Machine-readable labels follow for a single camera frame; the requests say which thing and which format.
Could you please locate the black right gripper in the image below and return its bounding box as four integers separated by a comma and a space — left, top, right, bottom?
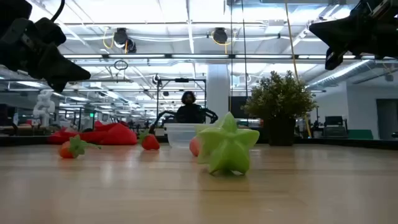
309, 0, 398, 58

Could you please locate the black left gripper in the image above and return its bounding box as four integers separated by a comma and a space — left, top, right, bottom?
0, 17, 91, 84

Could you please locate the red toy strawberry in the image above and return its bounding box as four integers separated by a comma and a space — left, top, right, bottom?
138, 129, 161, 151
58, 134, 103, 159

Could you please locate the pink toy peach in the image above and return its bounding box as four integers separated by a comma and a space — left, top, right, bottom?
188, 136, 202, 157

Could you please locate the green toy starfruit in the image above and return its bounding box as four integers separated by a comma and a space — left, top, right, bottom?
196, 111, 261, 175

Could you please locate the clear plastic tupperware container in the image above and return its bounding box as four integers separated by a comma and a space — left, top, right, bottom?
164, 123, 218, 149

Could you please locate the white robot statue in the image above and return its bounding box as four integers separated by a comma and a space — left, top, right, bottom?
32, 89, 56, 128

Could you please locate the crumpled red cloth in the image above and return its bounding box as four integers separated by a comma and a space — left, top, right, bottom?
46, 120, 139, 146

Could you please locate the black background monitor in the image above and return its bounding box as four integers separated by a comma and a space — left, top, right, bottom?
323, 115, 346, 138

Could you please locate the potted green plant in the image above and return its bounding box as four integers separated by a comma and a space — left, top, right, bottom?
242, 70, 318, 147

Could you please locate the person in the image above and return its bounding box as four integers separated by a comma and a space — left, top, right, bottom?
175, 90, 206, 124

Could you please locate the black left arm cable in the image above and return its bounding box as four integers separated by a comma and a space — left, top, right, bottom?
50, 0, 66, 23

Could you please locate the black hanging cable loop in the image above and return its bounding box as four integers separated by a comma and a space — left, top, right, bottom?
113, 59, 129, 71

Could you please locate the black ceiling cable reel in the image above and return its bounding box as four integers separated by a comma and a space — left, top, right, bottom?
212, 27, 229, 45
113, 27, 137, 54

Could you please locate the yellow cable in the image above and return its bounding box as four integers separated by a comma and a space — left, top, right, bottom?
284, 0, 313, 139

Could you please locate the black metal table frame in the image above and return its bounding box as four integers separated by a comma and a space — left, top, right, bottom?
0, 134, 398, 151

